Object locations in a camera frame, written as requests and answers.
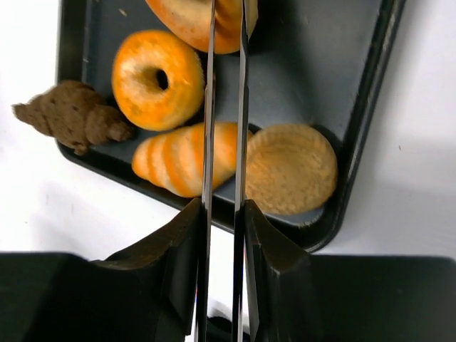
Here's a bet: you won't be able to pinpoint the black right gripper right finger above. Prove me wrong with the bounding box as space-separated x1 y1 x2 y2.
244 200 455 341

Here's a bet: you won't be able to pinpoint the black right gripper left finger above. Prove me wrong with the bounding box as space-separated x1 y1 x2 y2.
1 199 202 341

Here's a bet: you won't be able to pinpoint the metal tongs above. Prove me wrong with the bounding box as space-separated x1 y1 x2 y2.
195 0 250 341

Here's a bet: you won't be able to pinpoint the orange bagel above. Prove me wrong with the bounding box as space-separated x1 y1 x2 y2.
111 30 205 131
146 0 243 54

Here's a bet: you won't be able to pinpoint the striped orange bread roll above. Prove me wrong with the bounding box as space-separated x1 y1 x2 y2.
132 121 237 197

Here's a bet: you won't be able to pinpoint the round tan bun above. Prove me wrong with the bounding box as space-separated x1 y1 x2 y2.
245 124 338 215

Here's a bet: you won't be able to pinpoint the brown croissant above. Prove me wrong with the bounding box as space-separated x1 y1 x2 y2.
12 80 135 155

